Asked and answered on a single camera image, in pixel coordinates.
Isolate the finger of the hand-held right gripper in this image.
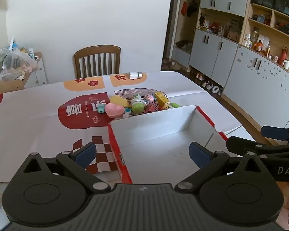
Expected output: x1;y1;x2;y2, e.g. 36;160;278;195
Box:
260;125;289;142
226;136;289;159

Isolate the red thermos jug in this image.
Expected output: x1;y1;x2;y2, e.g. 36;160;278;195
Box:
279;46;288;65

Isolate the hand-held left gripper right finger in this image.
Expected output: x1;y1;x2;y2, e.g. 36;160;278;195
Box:
175;141;268;193

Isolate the brown wooden chair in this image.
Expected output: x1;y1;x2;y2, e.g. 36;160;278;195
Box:
74;45;121;79

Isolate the clear plastic bag of things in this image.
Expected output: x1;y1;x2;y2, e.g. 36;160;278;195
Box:
0;48;38;82

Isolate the printed paper table cover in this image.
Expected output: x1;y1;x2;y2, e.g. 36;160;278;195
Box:
0;72;242;182

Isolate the light wooden furniture frame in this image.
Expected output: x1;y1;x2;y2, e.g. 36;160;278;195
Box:
0;79;24;101

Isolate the pink heart-shaped box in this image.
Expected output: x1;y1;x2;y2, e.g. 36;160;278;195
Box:
104;103;125;118

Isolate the white drawer cabinet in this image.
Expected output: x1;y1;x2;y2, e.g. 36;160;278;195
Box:
24;52;48;89

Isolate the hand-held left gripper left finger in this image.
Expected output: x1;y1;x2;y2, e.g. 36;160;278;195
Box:
22;142;111;194

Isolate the yellow oval toy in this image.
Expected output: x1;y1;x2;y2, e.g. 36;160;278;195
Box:
110;95;130;108

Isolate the grey and wood cabinet wall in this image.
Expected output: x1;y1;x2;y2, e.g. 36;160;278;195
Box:
171;0;289;131

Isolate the white cardboard box red outside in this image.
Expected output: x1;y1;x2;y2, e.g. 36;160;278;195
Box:
108;105;229;184

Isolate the green and white toy bottle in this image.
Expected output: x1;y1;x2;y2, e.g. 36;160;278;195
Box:
131;94;145;114

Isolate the yellow toy block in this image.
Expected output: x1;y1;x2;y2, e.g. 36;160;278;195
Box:
155;92;170;108

